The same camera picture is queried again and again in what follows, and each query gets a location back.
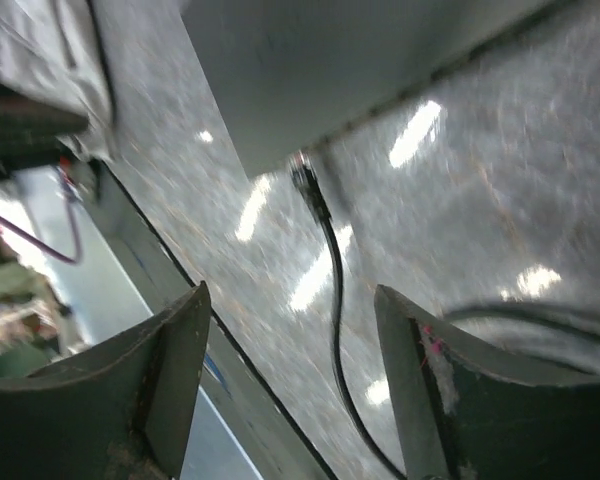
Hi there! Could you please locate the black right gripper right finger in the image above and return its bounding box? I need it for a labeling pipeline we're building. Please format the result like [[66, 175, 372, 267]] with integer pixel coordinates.
[[374, 285, 600, 479]]

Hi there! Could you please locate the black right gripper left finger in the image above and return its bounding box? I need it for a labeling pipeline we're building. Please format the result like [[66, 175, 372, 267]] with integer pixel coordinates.
[[0, 284, 211, 479]]

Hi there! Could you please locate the black ethernet cable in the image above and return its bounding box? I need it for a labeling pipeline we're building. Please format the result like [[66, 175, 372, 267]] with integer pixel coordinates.
[[288, 152, 600, 480]]

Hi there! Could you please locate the black network switch box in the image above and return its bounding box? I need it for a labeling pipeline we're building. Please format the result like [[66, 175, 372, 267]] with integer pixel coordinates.
[[181, 0, 545, 178]]

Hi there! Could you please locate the grey cloth garment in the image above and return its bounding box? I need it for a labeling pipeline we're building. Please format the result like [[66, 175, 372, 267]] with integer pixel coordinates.
[[0, 1, 114, 161]]

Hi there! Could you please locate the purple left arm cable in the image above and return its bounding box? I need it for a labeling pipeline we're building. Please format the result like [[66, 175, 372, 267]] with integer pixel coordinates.
[[0, 164, 84, 266]]

